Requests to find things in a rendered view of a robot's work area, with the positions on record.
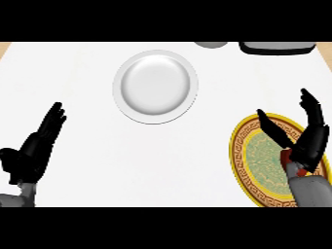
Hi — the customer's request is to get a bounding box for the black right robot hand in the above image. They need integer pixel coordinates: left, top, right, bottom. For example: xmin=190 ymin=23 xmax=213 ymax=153
xmin=255 ymin=88 xmax=330 ymax=173

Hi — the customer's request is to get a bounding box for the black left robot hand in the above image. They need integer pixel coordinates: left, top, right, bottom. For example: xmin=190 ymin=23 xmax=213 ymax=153
xmin=0 ymin=101 xmax=67 ymax=186

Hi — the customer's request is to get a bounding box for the red bell pepper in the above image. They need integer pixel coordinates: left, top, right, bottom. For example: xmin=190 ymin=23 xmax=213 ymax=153
xmin=278 ymin=149 xmax=293 ymax=169

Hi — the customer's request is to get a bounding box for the yellow patterned plate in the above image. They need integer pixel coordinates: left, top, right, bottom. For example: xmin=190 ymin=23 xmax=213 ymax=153
xmin=228 ymin=112 xmax=332 ymax=208

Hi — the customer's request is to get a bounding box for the white plate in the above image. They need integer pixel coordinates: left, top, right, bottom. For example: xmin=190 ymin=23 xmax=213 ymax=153
xmin=110 ymin=49 xmax=199 ymax=125

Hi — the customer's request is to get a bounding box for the black and grey appliance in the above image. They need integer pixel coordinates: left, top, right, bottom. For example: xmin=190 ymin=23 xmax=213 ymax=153
xmin=237 ymin=41 xmax=317 ymax=56

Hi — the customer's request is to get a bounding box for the grey round object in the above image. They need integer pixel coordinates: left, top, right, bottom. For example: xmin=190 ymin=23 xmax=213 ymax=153
xmin=193 ymin=41 xmax=230 ymax=50

